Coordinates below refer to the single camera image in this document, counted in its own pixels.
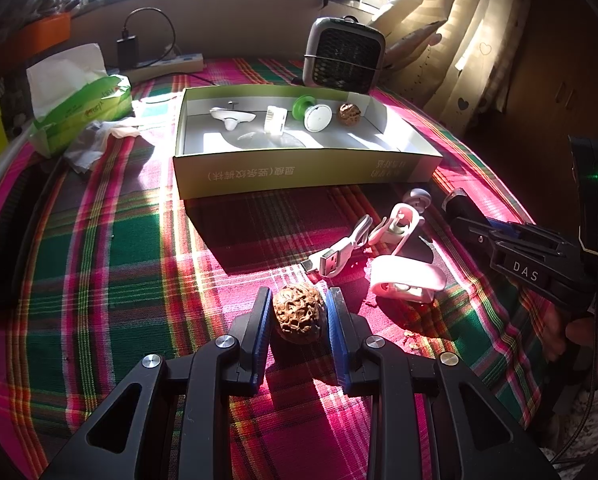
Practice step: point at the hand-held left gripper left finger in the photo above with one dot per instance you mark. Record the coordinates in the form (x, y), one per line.
(261, 340)

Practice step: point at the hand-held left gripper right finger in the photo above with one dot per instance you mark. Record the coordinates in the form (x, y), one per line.
(336, 340)

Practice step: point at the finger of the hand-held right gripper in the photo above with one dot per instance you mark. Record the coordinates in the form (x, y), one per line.
(479, 232)
(516, 231)

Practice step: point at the brown walnut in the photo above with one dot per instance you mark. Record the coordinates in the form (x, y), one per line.
(299, 312)
(350, 113)

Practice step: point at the grey mushroom shaped gadget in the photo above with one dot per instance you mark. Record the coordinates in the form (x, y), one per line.
(419, 199)

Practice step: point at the pink clip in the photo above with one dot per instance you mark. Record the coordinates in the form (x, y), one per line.
(401, 220)

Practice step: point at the green white cardboard box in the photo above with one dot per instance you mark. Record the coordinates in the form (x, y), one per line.
(304, 175)

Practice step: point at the green white suction holder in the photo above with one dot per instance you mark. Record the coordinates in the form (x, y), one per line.
(319, 119)

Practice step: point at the small white pink case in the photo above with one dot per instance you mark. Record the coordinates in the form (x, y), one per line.
(274, 120)

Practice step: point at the black white round gadget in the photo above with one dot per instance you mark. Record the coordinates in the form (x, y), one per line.
(231, 119)

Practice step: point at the person's right hand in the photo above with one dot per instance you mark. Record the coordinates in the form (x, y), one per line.
(579, 335)

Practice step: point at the plaid cloth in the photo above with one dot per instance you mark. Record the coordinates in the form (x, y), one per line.
(129, 285)

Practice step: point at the brown wooden cabinet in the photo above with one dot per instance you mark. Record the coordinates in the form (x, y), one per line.
(569, 60)

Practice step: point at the cream heart print curtain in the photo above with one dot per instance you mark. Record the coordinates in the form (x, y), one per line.
(479, 35)

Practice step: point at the grey desktop heater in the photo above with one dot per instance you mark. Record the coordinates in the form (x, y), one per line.
(339, 60)

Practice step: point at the crumpled white tissue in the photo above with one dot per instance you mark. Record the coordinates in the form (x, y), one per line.
(94, 145)

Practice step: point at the white power strip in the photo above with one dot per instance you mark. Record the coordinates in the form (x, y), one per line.
(179, 64)

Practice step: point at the green tissue pack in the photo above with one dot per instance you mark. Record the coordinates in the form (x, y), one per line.
(79, 110)

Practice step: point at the black charger adapter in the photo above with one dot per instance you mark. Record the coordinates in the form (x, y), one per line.
(127, 52)

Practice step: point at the orange container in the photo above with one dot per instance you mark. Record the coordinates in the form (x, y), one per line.
(44, 35)

